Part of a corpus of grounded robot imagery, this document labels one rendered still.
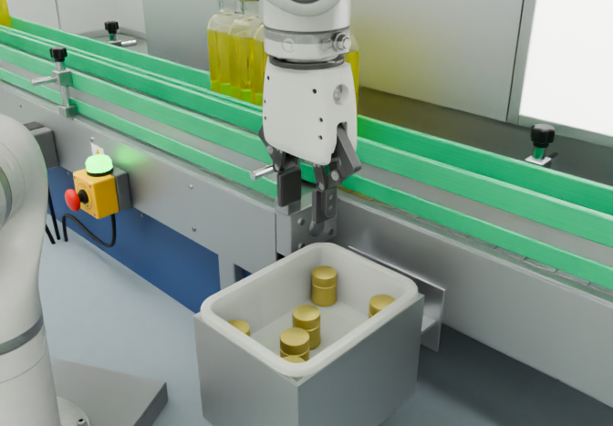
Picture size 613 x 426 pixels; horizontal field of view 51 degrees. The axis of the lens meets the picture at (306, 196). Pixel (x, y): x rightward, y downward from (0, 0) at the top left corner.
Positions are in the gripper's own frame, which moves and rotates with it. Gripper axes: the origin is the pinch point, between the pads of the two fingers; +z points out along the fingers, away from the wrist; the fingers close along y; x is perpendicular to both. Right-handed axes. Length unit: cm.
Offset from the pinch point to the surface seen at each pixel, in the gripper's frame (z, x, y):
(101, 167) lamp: 13, -1, 52
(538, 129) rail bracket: -4.0, -27.4, -12.2
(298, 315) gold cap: 15.5, 1.0, 0.2
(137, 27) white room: 103, -311, 585
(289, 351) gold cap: 16.4, 5.6, -3.1
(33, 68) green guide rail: 3, -6, 86
